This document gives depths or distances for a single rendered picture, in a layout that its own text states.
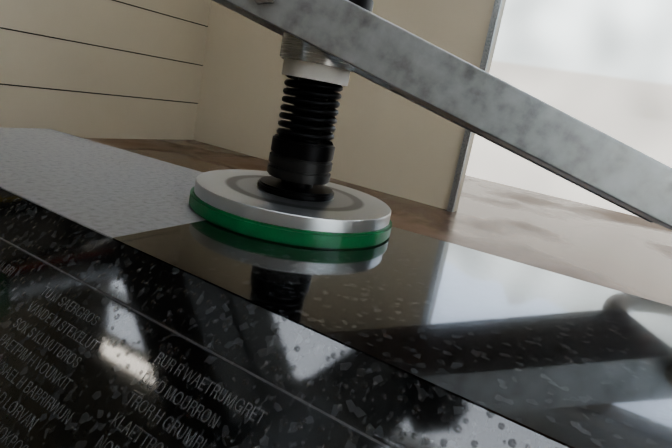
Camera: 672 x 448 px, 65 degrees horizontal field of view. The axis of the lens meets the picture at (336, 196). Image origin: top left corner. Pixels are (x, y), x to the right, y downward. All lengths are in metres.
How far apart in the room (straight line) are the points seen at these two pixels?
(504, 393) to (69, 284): 0.31
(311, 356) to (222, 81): 6.87
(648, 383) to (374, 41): 0.34
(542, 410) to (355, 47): 0.34
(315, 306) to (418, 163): 5.36
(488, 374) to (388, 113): 5.55
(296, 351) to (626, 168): 0.38
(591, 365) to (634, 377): 0.03
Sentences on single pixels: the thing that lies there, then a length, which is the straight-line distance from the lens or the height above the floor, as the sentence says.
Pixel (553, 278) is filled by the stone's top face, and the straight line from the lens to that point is 0.57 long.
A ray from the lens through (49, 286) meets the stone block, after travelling 0.45.
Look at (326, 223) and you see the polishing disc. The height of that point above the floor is 0.87.
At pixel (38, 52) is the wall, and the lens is 6.00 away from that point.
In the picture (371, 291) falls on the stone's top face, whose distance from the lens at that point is 0.41.
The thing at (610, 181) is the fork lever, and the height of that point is 0.96.
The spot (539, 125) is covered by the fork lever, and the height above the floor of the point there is 1.00.
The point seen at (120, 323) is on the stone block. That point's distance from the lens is 0.40.
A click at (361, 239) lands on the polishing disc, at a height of 0.86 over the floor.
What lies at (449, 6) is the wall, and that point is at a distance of 5.77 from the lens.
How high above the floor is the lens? 0.99
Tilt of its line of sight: 11 degrees down
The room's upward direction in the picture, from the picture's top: 11 degrees clockwise
